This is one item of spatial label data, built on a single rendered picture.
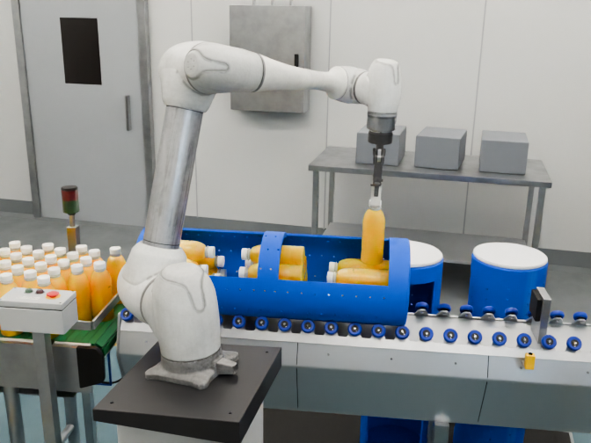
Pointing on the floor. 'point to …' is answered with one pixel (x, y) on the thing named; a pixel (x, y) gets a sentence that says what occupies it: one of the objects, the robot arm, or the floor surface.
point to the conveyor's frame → (80, 352)
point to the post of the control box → (47, 387)
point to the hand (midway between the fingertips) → (375, 194)
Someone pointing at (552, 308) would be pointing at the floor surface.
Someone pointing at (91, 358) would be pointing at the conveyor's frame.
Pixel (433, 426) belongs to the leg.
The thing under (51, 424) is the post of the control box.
